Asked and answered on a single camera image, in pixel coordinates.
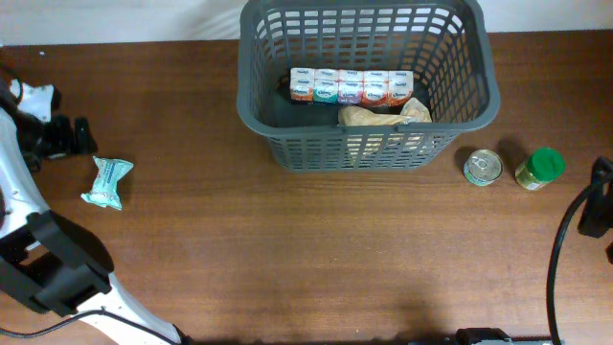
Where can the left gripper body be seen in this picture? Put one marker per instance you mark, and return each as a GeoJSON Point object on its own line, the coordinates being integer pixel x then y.
{"type": "Point", "coordinates": [56, 136]}

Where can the tin can with pull tab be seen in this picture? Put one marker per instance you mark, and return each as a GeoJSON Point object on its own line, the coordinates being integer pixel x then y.
{"type": "Point", "coordinates": [483, 167]}

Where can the multipack of small cartons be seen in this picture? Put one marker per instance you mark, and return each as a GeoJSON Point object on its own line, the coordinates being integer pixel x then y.
{"type": "Point", "coordinates": [372, 88]}

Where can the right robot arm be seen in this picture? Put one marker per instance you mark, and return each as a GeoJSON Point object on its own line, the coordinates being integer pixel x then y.
{"type": "Point", "coordinates": [595, 222]}

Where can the grey plastic shopping basket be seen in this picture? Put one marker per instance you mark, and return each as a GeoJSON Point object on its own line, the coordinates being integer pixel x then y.
{"type": "Point", "coordinates": [443, 42]}

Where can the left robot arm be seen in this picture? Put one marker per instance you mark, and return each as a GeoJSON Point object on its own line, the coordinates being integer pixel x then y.
{"type": "Point", "coordinates": [48, 262]}

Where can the green lid glass jar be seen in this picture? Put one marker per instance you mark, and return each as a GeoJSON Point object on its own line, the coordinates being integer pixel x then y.
{"type": "Point", "coordinates": [544, 166]}

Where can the brown paper pouch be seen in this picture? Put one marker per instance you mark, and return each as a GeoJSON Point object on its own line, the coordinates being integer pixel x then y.
{"type": "Point", "coordinates": [355, 116]}

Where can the teal wet wipes packet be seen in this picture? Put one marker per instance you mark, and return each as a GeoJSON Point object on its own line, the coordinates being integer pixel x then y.
{"type": "Point", "coordinates": [104, 189]}

